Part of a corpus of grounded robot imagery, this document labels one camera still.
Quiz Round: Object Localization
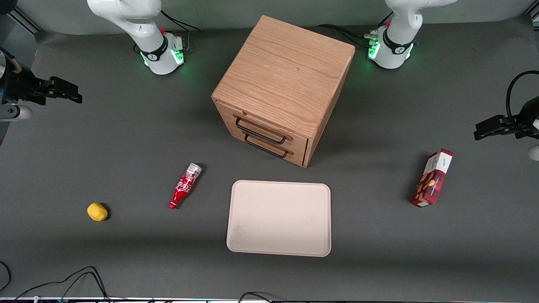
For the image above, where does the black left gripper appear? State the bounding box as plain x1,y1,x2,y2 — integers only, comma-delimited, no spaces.
473,96,539,141

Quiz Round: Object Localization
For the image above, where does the black metal drawer handle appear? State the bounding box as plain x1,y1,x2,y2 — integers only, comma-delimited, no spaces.
244,133,291,159
235,117,288,145

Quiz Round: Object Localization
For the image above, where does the red coke bottle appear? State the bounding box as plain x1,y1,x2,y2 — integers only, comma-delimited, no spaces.
168,162,203,210

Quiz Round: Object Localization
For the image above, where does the short black cable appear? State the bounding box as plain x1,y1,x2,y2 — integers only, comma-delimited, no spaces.
237,291,275,303
0,260,12,292

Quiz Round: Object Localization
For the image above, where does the black arm base cable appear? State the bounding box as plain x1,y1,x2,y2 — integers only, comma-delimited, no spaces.
316,13,394,49
160,10,201,52

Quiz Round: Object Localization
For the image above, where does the red cookie box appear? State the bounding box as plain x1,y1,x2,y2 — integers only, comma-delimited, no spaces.
411,148,454,208

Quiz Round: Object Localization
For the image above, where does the dark grey table cover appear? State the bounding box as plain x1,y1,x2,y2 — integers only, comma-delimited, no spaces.
0,15,539,300

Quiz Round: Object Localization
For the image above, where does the wooden drawer cabinet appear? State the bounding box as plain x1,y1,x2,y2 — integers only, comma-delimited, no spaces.
211,15,356,168

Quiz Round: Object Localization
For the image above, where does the long black looped cable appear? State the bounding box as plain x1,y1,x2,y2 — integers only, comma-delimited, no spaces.
13,266,112,302

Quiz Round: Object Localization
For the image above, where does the yellow lemon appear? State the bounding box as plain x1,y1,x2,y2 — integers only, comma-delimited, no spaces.
87,202,109,222

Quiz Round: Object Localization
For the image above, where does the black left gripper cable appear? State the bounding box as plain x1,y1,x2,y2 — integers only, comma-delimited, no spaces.
506,70,539,123

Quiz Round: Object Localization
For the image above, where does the black right arm base cable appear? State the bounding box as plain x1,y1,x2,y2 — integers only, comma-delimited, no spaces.
160,10,201,52

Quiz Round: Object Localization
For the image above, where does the black left arm base cable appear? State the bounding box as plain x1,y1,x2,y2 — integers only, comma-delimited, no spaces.
316,13,394,49

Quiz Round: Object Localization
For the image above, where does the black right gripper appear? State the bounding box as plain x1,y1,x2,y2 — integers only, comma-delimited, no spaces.
0,50,83,106

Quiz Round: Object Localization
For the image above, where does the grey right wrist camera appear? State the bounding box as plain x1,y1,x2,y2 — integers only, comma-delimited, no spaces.
0,105,33,122

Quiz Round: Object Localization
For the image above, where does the beige plastic tray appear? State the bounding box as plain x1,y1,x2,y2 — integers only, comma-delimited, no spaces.
226,180,332,258

